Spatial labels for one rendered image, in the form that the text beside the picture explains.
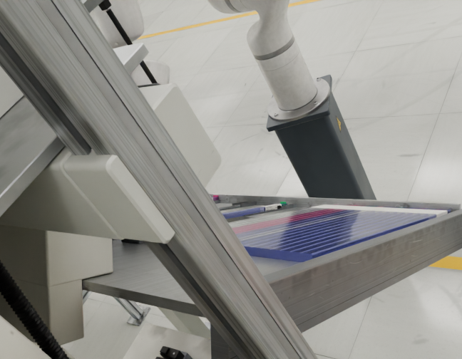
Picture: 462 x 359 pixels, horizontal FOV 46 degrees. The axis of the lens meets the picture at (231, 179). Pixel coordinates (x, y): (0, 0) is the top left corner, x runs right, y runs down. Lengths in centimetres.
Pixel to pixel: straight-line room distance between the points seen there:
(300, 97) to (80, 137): 124
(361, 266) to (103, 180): 41
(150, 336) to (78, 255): 77
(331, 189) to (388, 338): 50
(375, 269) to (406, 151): 172
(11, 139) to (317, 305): 34
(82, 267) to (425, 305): 142
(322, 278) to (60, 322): 27
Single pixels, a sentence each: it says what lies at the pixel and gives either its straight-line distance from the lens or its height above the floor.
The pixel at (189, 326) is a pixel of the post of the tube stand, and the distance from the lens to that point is 183.
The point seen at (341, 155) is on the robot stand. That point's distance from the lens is 162.
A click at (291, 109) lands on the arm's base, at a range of 155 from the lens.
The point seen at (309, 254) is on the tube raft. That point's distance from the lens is 62.
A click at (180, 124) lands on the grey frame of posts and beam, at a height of 136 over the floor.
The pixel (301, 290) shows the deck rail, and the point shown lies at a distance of 54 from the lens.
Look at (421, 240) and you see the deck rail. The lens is 84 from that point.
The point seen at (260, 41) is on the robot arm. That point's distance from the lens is 144.
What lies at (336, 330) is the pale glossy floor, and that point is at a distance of 189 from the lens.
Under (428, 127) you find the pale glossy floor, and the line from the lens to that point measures 247.
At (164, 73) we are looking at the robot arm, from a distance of 119.
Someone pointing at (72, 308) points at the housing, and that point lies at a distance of 58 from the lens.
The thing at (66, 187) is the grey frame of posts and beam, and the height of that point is 136.
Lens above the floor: 151
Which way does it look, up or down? 34 degrees down
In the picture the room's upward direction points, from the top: 32 degrees counter-clockwise
